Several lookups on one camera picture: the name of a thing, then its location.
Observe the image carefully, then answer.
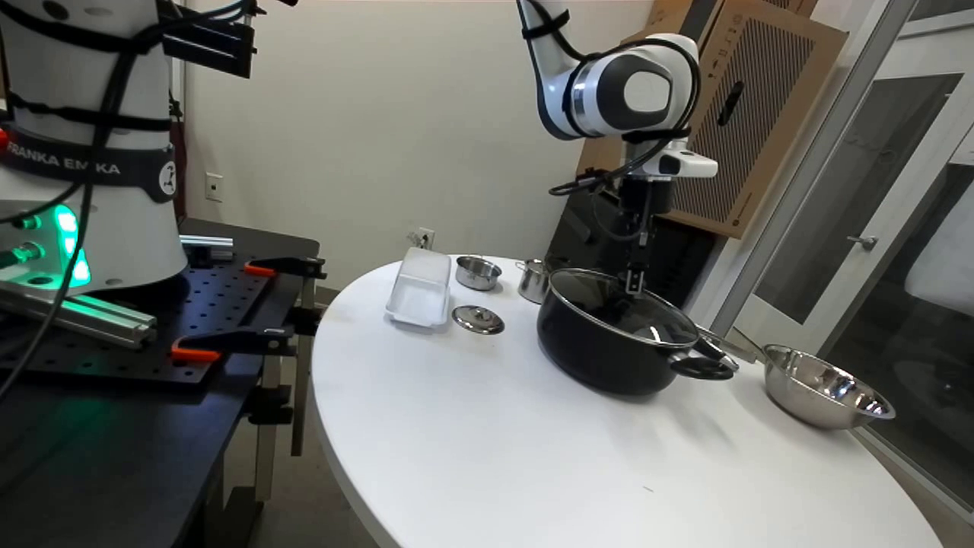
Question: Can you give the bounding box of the clear plastic container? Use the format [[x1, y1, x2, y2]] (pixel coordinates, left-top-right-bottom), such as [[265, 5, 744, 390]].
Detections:
[[385, 243, 458, 333]]

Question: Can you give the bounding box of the cardboard box with dark stripe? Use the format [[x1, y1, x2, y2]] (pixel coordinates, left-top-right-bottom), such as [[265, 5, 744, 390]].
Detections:
[[576, 0, 851, 243]]

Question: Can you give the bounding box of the black box device on mount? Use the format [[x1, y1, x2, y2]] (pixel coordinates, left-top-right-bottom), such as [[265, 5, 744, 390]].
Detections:
[[150, 0, 267, 83]]

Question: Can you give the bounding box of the black perforated robot table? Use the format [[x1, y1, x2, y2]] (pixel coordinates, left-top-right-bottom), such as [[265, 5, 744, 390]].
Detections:
[[0, 215, 329, 548]]

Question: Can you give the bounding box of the orange handled black clamp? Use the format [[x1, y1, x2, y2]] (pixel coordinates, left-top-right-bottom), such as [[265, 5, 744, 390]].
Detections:
[[166, 323, 326, 367], [241, 256, 331, 287]]

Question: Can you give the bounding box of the small steel bowl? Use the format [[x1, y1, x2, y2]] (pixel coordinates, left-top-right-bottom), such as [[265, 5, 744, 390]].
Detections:
[[453, 252, 507, 294]]

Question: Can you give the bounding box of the small round steel lid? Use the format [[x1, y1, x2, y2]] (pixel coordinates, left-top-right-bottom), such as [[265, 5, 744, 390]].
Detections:
[[450, 301, 507, 337]]

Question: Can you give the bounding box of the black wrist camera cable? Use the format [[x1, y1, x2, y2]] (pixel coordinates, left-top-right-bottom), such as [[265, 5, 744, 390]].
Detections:
[[547, 148, 651, 201]]

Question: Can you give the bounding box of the black cooking pot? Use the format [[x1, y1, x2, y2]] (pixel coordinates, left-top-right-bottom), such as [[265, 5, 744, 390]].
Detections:
[[534, 264, 744, 398]]

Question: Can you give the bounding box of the glass office door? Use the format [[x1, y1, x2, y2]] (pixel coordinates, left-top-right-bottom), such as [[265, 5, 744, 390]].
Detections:
[[730, 0, 974, 515]]

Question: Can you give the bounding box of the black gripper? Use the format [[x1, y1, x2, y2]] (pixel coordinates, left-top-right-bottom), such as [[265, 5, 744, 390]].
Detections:
[[614, 172, 677, 301]]

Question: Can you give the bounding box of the aluminium rail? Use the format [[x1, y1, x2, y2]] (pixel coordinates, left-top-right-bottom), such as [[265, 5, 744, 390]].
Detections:
[[0, 277, 160, 354]]

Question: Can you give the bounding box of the black equipment case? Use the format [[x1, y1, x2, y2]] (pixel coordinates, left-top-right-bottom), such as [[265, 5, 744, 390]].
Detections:
[[546, 178, 724, 314]]

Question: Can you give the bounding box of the black cable on robot base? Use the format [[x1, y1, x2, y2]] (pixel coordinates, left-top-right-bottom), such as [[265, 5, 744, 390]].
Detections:
[[0, 0, 165, 404]]

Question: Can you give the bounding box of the large steel mixing bowl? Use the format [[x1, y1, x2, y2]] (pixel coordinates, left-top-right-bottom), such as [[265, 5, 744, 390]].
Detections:
[[757, 341, 898, 432]]

